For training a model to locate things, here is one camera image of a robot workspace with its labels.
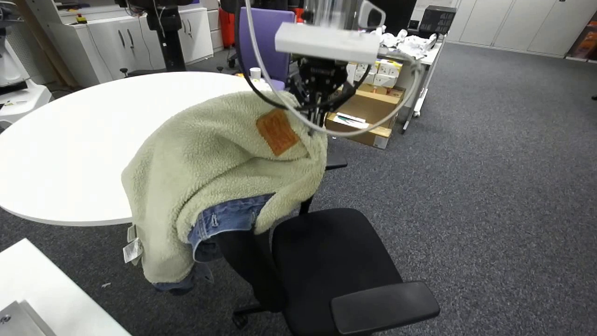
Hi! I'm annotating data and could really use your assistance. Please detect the black stand pole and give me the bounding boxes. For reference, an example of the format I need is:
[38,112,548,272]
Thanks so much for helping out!
[145,0,189,73]

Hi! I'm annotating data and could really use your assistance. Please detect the white storage cabinets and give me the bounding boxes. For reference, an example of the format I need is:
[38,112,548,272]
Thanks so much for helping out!
[27,2,217,86]

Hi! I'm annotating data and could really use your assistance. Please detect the grey metal bracket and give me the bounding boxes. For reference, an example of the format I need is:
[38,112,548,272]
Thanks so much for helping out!
[0,298,61,336]

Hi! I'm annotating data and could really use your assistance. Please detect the purple partition panel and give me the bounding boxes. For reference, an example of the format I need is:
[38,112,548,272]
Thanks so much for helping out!
[238,5,299,93]

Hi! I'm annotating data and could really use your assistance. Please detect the white crumpled packaging pile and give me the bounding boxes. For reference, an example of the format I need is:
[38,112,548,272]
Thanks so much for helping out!
[380,28,441,61]

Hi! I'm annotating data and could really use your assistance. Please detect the white machine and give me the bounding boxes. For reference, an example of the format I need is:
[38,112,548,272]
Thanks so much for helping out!
[0,0,55,129]

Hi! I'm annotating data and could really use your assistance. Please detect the large brown cardboard box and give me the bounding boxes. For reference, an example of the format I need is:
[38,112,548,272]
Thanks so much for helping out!
[324,82,408,151]

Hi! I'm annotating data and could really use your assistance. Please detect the white yellow carton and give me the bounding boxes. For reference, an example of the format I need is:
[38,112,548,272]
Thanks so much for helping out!
[363,58,408,89]

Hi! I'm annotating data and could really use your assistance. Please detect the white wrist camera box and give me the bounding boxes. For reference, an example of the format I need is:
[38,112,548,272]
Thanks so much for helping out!
[273,20,383,65]

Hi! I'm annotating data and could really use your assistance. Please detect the dark orange poster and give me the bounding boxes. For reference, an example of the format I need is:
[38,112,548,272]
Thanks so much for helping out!
[566,9,597,63]

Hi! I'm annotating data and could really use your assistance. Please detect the grey cluttered desk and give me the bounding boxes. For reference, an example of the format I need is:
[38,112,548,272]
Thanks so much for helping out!
[372,33,445,134]

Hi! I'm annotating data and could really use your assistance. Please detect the blue denim fleece-lined jacket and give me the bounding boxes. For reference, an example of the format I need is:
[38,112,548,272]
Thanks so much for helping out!
[120,89,331,297]

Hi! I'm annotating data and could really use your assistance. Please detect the white tall wardrobes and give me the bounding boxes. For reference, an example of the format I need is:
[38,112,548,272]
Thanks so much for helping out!
[447,0,597,61]

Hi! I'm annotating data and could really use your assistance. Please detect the black office chair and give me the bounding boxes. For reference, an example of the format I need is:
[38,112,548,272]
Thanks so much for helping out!
[214,157,443,336]

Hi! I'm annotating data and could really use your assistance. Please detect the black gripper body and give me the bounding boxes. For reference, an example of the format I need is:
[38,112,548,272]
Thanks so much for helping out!
[292,56,359,97]

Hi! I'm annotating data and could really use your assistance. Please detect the thin gripper cable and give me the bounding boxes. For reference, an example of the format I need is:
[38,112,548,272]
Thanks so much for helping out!
[242,0,428,138]

